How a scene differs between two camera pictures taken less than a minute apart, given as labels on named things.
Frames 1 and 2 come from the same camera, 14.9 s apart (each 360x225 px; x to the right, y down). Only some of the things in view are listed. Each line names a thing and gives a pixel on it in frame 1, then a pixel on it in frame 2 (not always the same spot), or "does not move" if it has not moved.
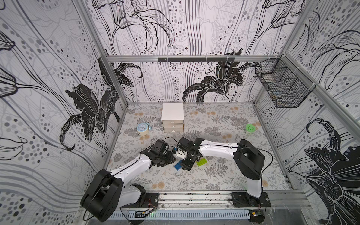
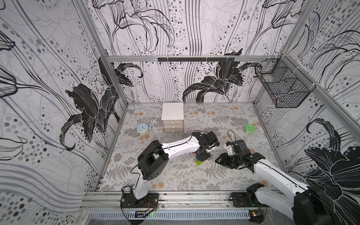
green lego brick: x=202 y=162 does not move
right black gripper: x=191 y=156 to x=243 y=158
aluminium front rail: x=280 y=199 does not move
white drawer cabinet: x=172 y=117 does not move
